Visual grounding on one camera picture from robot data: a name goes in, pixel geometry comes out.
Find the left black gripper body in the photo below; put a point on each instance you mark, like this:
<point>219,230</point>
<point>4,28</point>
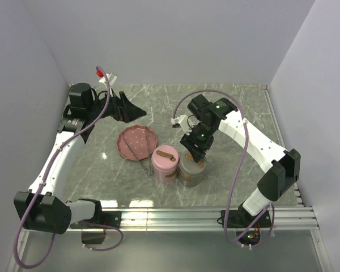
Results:
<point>97,108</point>

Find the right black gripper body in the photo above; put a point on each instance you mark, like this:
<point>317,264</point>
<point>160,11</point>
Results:
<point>201,135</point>

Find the grey round lid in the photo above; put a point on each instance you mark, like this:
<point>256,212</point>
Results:
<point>189,167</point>

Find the grey cylindrical lunch container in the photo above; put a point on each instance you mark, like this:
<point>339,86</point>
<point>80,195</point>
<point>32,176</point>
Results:
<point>190,179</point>

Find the pink round lid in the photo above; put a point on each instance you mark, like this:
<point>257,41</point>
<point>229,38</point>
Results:
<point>165,158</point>

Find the pink cylindrical lunch container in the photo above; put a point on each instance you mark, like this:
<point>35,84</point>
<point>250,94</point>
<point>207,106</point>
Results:
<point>165,176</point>

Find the metal kitchen tongs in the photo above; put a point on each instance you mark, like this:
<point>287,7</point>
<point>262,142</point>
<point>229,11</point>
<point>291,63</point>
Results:
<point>132,144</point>

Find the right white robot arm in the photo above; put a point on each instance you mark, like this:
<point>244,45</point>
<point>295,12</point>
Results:
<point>281,167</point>

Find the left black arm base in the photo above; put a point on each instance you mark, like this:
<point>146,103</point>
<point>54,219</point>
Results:
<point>95,231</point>

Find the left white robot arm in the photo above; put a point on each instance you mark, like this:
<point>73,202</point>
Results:
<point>40,207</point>

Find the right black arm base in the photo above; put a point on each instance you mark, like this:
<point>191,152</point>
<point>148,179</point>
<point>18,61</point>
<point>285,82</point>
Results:
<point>251,231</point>

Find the pink scalloped dotted plate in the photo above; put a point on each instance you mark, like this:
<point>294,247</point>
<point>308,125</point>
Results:
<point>152,139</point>

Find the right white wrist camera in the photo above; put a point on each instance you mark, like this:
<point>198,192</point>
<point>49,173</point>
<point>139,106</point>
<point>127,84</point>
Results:
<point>183,122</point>

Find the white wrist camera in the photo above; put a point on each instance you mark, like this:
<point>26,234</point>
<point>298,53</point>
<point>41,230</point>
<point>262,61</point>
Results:
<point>183,122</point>
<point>111,79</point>

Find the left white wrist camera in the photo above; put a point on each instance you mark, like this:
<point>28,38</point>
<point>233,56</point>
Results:
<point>111,79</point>

